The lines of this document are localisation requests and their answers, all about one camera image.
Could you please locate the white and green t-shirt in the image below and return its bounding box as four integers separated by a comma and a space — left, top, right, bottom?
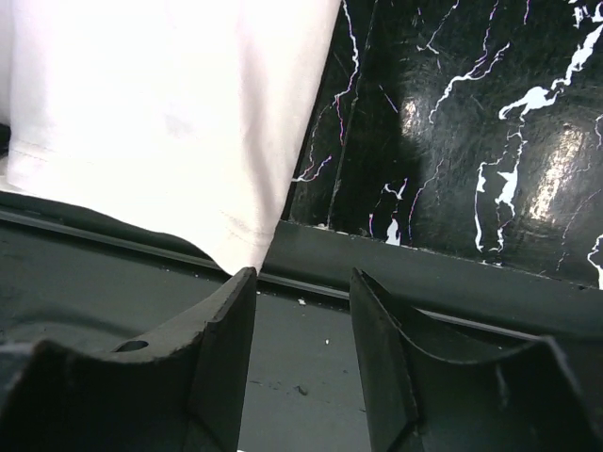
1, 1, 340, 274

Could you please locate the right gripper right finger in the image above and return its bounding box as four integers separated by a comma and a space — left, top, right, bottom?
350, 270, 602, 451

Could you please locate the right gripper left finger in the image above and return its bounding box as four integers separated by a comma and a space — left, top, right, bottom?
1, 267, 257, 451

